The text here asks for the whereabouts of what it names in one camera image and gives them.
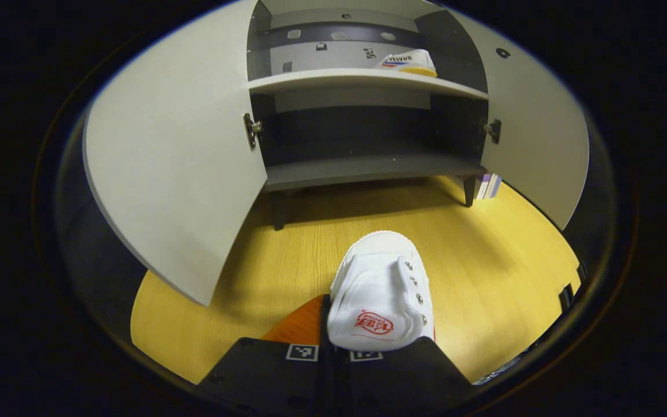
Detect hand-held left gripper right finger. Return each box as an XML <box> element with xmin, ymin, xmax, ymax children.
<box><xmin>333</xmin><ymin>336</ymin><xmax>476</xmax><ymax>417</ymax></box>

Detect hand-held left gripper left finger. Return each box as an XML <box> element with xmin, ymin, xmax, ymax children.
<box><xmin>197</xmin><ymin>294</ymin><xmax>335</xmax><ymax>417</ymax></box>

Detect white canvas shoe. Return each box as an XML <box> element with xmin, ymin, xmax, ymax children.
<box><xmin>327</xmin><ymin>231</ymin><xmax>436</xmax><ymax>353</ymax></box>
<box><xmin>376</xmin><ymin>49</ymin><xmax>438</xmax><ymax>78</ymax></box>

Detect white cabinet door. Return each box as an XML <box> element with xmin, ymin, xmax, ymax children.
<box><xmin>441</xmin><ymin>7</ymin><xmax>591</xmax><ymax>231</ymax></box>
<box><xmin>82</xmin><ymin>0</ymin><xmax>269</xmax><ymax>307</ymax></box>

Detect black backdrop cloth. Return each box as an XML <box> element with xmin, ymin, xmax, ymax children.
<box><xmin>53</xmin><ymin>110</ymin><xmax>621</xmax><ymax>360</ymax></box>

